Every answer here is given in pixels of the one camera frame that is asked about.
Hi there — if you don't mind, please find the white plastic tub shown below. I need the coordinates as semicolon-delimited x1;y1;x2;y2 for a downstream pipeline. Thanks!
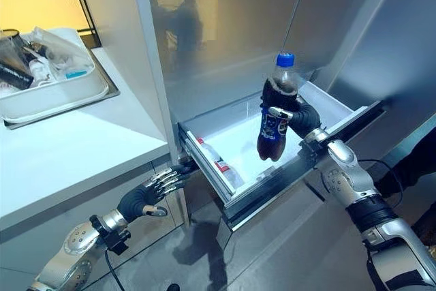
0;27;110;125

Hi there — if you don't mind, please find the cola bottle with blue cap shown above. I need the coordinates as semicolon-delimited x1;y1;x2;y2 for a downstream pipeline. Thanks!
255;52;303;162

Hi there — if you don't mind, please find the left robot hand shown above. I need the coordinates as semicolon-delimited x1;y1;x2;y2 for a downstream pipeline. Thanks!
116;164;196;223

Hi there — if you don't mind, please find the crumpled clear plastic bag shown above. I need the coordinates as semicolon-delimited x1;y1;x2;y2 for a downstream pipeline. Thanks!
29;26;90;82

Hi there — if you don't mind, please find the person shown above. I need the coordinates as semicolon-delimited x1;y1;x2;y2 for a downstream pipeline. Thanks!
376;130;436;244

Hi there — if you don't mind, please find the black cylindrical container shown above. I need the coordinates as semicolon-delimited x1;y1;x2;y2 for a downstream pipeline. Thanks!
0;62;35;89

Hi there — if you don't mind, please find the clear bottle with red label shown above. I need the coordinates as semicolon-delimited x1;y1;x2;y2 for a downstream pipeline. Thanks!
196;137;245;189

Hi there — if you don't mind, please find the white refrigerator drawer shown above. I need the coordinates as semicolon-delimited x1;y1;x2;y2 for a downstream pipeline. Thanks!
177;80;386;231

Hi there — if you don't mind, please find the silver refrigerator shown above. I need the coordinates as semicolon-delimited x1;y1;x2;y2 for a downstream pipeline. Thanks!
126;0;436;234

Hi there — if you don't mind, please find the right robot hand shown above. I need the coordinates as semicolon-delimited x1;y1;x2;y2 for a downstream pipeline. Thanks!
260;93;323;139

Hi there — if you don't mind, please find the white counter cabinet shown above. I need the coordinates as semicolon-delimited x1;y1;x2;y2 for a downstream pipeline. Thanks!
0;47;190;285

